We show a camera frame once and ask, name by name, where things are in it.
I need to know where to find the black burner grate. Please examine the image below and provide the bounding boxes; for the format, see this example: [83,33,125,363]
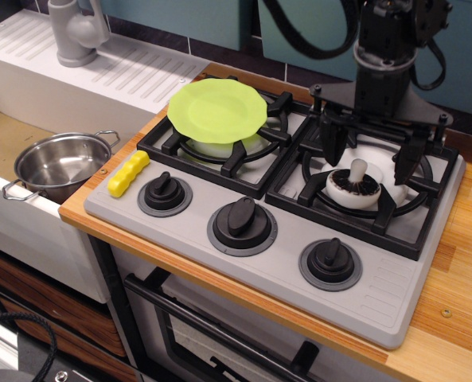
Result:
[137,77,310,198]
[265,115,465,260]

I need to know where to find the white toy mushroom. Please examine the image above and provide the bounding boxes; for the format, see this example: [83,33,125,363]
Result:
[326,158,382,209]

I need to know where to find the black stove knob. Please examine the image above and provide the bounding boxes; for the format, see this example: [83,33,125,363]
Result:
[298,238,363,292]
[207,197,278,257]
[138,171,193,218]

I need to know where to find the stainless steel pot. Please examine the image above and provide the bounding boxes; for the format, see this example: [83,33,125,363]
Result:
[2,131,120,205]

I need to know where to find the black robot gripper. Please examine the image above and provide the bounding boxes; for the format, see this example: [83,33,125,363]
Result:
[310,60,454,185]

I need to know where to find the black left burner grate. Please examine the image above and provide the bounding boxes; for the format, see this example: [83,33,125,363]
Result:
[137,77,310,198]

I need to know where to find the grey toy faucet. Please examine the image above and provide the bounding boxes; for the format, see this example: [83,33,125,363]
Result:
[48,0,110,68]

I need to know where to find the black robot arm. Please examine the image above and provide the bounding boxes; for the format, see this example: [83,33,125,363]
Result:
[265,1,453,185]

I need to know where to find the green plastic plate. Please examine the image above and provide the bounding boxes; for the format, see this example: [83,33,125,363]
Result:
[167,79,267,144]

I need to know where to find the white toy sink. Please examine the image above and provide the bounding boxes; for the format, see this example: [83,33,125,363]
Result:
[0,10,207,303]

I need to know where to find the black braided cable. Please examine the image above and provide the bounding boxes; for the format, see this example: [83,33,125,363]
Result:
[0,312,58,382]

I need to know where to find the grey toy stove top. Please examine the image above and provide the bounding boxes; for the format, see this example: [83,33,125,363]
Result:
[83,75,466,351]

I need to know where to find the black left stove knob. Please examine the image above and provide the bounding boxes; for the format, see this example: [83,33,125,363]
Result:
[138,171,193,218]

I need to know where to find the black right burner grate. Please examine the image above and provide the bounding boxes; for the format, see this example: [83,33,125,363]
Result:
[265,115,465,260]

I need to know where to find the black right stove knob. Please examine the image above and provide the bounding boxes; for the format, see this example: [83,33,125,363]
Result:
[298,238,363,292]

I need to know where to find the black oven door handle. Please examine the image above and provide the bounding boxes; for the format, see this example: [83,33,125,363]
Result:
[123,274,318,381]

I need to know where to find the black middle stove knob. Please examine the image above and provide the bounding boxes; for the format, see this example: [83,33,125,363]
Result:
[207,197,278,257]

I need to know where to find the wooden drawer front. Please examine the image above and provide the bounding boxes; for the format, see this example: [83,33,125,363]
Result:
[0,244,141,382]

